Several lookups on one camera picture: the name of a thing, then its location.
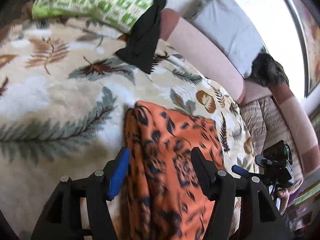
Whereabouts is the grey pillow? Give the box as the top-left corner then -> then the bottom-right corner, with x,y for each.
184,0 -> 264,78

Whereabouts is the orange black floral blouse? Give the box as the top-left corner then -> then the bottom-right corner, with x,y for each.
124,101 -> 226,239

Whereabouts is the striped floral sofa cushion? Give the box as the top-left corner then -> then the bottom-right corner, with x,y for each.
240,96 -> 304,194

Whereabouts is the framed picture upper right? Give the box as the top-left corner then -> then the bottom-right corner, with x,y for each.
284,0 -> 319,96

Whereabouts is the black garment on pillow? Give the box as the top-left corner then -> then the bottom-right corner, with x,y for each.
116,0 -> 167,74

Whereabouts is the beige leaf print blanket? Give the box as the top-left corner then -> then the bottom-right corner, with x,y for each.
1,18 -> 257,239

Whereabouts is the person's right hand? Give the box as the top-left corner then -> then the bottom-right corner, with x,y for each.
277,189 -> 290,215

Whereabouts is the pink quilted sofa armrest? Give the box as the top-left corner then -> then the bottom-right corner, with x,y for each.
161,8 -> 245,104

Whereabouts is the dark fur trimmed coat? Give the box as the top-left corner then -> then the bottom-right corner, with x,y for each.
249,53 -> 289,87

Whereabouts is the green white patterned pillow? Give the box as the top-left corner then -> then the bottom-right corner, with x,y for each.
32,0 -> 153,33

